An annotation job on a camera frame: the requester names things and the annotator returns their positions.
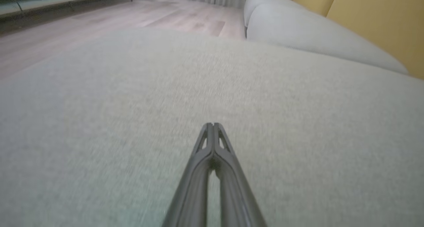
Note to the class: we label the grey fabric sofa seat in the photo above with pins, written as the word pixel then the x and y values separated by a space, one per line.
pixel 99 121

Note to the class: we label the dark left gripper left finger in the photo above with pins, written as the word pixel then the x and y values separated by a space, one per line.
pixel 193 194

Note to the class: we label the grey rounded sofa cushion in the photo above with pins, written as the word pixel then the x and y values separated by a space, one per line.
pixel 298 31

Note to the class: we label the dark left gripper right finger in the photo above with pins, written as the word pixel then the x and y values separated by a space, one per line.
pixel 237 194

